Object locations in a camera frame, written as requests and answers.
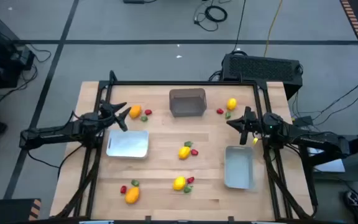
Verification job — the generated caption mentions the yellow hanging cable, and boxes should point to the yellow hanging cable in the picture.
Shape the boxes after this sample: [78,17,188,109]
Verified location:
[263,0,284,58]

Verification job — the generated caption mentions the white paper sheet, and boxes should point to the white paper sheet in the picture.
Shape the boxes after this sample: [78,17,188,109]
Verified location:
[308,146,347,174]

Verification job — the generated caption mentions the coiled black cable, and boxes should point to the coiled black cable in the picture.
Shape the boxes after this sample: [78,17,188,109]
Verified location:
[193,0,229,32]

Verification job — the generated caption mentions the white bin with handle slot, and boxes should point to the white bin with handle slot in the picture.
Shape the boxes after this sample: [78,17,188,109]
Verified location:
[106,129,150,160]

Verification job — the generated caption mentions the black mesh computer tower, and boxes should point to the black mesh computer tower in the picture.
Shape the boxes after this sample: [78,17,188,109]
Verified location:
[221,52,303,100]

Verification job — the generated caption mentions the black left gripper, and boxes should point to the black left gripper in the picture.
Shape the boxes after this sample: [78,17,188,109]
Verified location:
[99,99,132,133]

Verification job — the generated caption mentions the grey translucent basket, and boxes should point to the grey translucent basket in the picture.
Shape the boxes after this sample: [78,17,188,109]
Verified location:
[168,88,208,118]

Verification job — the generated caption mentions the black metal table frame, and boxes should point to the black metal table frame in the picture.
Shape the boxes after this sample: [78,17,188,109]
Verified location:
[54,70,318,220]

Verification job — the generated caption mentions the thin black floor cable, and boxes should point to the thin black floor cable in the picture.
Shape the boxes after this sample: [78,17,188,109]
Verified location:
[295,78,358,115]
[313,84,358,127]

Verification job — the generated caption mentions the black power supply brick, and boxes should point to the black power supply brick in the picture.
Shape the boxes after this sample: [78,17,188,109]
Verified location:
[293,115,314,127]

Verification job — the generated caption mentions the black box with striped edge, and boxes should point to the black box with striped edge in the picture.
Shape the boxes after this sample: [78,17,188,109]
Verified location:
[0,198,42,224]

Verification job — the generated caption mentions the orange-yellow lemon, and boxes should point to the orange-yellow lemon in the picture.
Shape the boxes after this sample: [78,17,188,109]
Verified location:
[129,105,142,119]
[124,186,140,205]

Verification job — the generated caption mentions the black hanging cable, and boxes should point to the black hanging cable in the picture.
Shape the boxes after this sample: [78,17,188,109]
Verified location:
[231,0,247,54]

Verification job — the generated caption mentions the white plastic bin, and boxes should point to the white plastic bin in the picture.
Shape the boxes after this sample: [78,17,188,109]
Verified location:
[224,145,256,190]

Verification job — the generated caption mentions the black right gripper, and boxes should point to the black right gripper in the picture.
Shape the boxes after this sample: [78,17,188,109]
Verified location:
[226,106,265,146]

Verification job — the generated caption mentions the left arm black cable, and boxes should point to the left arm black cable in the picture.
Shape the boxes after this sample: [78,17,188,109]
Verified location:
[26,143,85,180]

